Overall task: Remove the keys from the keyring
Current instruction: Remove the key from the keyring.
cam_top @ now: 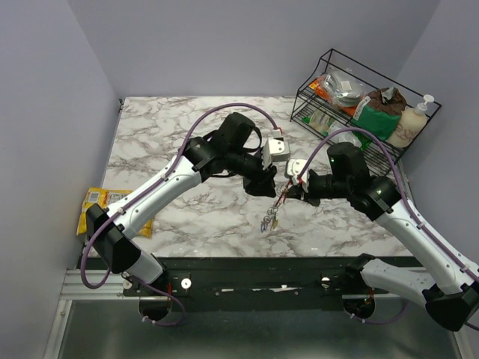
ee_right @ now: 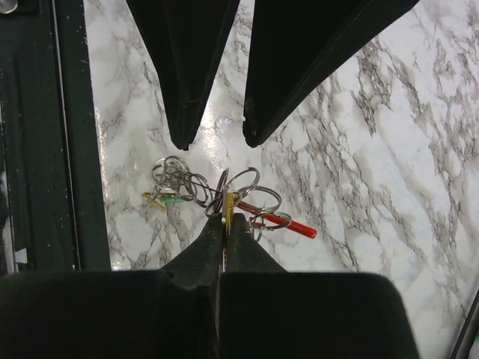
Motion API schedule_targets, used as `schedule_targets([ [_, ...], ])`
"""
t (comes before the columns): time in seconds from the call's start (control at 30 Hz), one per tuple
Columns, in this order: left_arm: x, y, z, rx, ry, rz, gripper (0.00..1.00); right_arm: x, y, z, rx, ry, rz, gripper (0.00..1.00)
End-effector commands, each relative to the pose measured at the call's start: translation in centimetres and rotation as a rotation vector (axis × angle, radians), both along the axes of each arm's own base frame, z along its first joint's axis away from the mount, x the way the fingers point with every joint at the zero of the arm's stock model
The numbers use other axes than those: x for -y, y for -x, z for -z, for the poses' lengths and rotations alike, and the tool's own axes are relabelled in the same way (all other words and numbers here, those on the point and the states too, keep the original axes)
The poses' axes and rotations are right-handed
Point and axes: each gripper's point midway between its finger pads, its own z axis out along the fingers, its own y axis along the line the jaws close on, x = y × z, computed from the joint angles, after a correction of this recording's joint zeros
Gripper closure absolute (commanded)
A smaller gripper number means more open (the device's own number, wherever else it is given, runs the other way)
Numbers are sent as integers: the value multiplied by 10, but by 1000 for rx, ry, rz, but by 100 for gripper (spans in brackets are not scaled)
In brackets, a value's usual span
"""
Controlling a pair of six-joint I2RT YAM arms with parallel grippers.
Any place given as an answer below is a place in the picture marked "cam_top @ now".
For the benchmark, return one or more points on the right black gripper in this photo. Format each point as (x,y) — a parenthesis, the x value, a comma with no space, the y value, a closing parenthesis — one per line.
(298,192)

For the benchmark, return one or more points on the silver foil bag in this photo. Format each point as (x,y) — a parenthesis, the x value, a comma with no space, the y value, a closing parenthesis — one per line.
(343,89)

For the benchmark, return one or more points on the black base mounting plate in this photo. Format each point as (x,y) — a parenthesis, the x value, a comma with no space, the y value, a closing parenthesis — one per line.
(207,284)

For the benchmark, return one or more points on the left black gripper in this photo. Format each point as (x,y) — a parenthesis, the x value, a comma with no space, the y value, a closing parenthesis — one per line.
(262,183)

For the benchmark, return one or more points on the white pump soap bottle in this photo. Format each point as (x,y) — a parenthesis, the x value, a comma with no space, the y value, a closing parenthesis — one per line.
(411,122)

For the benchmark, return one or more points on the keyring with keys red tag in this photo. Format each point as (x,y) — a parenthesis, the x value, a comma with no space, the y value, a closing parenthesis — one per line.
(270,220)

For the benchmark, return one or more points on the black wire rack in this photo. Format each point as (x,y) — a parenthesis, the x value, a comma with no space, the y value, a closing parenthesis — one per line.
(306,102)

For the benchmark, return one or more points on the orange snack bag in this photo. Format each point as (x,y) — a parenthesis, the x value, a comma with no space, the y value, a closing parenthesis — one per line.
(318,89)

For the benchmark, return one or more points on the yellow snack bag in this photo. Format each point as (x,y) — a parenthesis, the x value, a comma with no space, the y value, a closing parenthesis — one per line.
(95,212)

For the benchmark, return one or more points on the green white snack packet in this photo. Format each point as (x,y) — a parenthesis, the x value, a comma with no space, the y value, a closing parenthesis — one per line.
(320,121)

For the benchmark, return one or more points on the green brown snack bag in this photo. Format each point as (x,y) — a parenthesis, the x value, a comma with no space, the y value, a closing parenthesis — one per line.
(379,112)

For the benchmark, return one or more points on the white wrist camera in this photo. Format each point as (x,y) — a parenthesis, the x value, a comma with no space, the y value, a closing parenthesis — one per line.
(297,172)
(273,151)

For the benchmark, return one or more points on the clear plastic packet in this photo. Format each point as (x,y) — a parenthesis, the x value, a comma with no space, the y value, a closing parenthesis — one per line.
(342,137)

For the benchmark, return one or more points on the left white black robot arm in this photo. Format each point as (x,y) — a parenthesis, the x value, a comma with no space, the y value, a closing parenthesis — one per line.
(198,159)

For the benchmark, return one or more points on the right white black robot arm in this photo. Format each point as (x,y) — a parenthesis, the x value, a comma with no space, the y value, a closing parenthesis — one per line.
(449,289)

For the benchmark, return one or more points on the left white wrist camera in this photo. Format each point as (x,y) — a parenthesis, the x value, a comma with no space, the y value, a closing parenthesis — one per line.
(273,151)

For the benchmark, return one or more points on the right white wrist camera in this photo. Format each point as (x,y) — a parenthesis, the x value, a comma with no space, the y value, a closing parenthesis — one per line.
(297,172)

